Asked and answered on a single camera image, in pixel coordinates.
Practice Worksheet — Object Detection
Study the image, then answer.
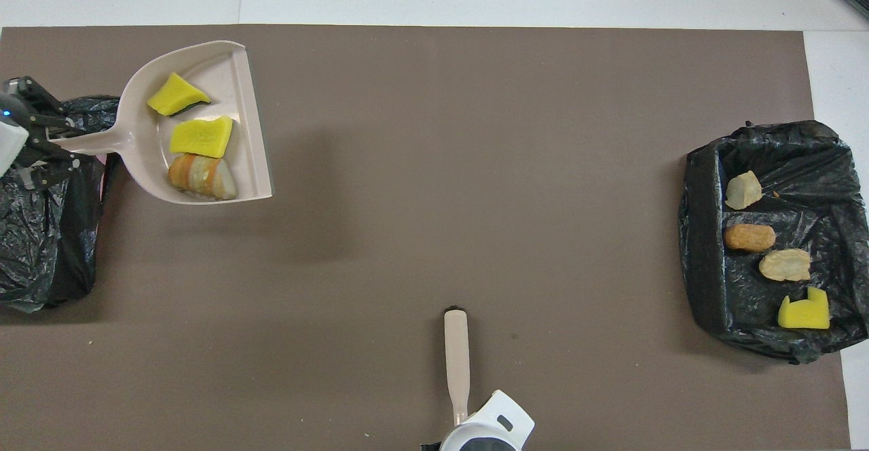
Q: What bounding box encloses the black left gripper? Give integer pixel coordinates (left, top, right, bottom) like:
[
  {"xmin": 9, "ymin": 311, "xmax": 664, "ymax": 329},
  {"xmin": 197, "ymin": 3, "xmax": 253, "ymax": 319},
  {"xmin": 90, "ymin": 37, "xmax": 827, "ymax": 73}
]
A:
[{"xmin": 0, "ymin": 76, "xmax": 92, "ymax": 191}]

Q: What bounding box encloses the beige plastic dustpan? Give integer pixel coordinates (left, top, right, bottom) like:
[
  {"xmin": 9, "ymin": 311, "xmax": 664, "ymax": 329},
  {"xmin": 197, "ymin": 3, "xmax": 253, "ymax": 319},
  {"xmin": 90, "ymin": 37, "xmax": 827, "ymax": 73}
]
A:
[{"xmin": 51, "ymin": 40, "xmax": 274, "ymax": 205}]

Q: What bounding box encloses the striped bread roll piece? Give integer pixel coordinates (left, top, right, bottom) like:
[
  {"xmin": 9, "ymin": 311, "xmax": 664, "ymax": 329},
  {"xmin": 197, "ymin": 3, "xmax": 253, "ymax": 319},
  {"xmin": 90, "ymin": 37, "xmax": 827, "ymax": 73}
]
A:
[{"xmin": 167, "ymin": 154, "xmax": 239, "ymax": 201}]

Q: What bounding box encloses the beige hand brush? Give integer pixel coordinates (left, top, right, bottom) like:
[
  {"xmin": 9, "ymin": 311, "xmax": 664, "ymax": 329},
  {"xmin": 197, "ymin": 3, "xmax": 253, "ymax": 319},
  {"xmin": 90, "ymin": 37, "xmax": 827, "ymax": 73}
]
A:
[{"xmin": 443, "ymin": 304, "xmax": 471, "ymax": 428}]

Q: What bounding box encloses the pale bread piece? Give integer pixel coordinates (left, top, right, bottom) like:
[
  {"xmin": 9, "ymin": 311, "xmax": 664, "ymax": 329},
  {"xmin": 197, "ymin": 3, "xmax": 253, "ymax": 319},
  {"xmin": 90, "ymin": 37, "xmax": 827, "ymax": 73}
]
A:
[{"xmin": 724, "ymin": 170, "xmax": 763, "ymax": 211}]

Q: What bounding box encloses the brown fried nugget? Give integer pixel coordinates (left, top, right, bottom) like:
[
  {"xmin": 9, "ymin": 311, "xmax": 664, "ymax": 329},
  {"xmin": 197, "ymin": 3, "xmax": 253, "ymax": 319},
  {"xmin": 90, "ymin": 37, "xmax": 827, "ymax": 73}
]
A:
[{"xmin": 723, "ymin": 223, "xmax": 777, "ymax": 253}]

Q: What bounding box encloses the orange crusted bread piece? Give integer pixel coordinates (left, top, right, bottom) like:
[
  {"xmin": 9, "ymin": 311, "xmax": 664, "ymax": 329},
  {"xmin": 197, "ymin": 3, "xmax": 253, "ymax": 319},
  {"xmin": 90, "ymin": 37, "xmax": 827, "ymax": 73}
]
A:
[{"xmin": 758, "ymin": 249, "xmax": 813, "ymax": 283}]

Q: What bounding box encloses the notched yellow foam chunk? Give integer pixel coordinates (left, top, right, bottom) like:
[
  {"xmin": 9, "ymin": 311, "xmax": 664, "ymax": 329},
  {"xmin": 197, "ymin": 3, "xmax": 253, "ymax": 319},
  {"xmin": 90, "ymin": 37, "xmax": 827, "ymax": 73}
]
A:
[{"xmin": 777, "ymin": 287, "xmax": 831, "ymax": 330}]

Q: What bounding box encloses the black bag over pink bin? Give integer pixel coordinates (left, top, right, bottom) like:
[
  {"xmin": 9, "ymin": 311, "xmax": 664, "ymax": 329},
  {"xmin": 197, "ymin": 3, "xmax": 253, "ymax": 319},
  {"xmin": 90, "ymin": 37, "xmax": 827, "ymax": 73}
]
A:
[{"xmin": 0, "ymin": 95, "xmax": 123, "ymax": 314}]

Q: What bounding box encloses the black bag lined bin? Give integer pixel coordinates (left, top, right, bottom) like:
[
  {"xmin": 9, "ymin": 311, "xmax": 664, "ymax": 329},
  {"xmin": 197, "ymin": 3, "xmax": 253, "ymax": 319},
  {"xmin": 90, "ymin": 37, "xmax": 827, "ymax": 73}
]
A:
[{"xmin": 678, "ymin": 120, "xmax": 869, "ymax": 365}]

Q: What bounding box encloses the brown table mat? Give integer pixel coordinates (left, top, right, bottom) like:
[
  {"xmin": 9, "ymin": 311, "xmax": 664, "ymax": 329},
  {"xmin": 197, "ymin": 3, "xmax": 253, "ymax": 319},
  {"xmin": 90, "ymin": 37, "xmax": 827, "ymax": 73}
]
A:
[{"xmin": 0, "ymin": 24, "xmax": 853, "ymax": 451}]

